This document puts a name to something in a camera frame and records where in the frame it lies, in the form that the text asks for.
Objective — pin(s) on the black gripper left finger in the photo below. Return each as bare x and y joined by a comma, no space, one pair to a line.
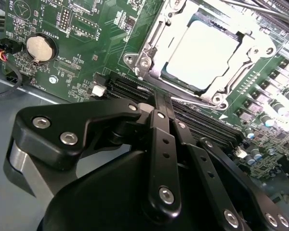
62,125

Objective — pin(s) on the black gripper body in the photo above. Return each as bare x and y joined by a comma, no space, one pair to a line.
106,197

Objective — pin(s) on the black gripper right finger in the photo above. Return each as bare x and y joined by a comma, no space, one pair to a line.
207,168

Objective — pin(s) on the silver CPU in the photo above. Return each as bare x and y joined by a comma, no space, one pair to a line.
202,53

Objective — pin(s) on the metal socket cover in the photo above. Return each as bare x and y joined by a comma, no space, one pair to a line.
257,43

